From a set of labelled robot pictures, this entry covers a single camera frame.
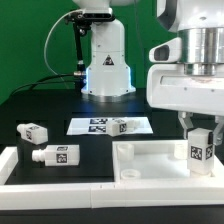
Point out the white sheet with tags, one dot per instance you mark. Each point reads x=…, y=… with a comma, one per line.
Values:
x=97, y=125

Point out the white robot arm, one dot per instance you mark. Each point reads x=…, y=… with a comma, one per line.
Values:
x=188, y=71

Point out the white square tabletop part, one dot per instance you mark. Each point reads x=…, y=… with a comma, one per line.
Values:
x=161, y=164

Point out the white U-shaped fence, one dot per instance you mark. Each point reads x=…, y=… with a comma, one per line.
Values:
x=92, y=195

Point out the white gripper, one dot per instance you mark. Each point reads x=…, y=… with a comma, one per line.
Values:
x=169, y=88

